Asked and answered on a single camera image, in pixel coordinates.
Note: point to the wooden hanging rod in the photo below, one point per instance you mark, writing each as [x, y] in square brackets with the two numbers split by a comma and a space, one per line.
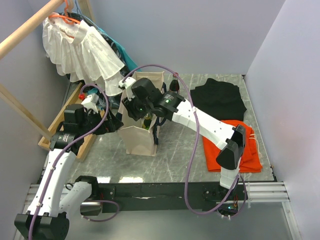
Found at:
[26, 28]

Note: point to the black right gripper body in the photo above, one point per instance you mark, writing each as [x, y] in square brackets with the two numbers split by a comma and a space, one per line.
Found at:
[137, 108]

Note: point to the white pleated dress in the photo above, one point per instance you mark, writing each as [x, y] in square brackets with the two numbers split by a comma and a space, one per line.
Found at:
[63, 44]

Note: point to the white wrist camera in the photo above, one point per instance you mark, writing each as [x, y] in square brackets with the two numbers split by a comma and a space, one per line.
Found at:
[90, 102]
[127, 87]

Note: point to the beige canvas tote bag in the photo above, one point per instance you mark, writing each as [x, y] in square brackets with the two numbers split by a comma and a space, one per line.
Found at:
[137, 140]

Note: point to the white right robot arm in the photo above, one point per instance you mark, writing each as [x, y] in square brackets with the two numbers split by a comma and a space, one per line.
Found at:
[228, 139]

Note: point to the orange folded garment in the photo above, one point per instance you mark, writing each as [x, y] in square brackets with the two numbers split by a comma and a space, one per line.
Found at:
[250, 161]

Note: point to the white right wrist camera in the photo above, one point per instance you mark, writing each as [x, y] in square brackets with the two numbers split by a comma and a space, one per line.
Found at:
[127, 87]

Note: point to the wooden rack diagonal brace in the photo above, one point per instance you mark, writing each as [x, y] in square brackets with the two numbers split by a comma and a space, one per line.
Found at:
[24, 112]

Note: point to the black folded garment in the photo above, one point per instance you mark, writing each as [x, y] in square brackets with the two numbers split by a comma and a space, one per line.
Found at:
[221, 100]

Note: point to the Coca-Cola glass bottle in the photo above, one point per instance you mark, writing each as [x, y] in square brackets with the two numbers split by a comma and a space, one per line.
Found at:
[174, 84]

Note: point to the teal garment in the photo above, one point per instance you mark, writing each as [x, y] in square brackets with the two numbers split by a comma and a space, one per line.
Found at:
[112, 84]

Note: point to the orange clothes hanger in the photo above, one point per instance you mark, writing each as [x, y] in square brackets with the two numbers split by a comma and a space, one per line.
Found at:
[66, 18]

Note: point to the green glass bottle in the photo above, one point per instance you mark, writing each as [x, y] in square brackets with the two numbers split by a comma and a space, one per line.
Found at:
[147, 121]

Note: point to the wooden rack base tray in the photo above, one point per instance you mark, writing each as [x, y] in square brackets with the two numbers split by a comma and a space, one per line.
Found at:
[88, 140]

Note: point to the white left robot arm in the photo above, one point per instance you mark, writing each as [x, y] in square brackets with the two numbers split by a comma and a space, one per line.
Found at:
[49, 214]

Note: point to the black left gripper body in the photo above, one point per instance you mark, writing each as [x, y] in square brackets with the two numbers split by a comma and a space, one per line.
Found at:
[91, 121]

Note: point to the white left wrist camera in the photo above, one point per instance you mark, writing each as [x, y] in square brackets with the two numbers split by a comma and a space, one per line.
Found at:
[90, 102]

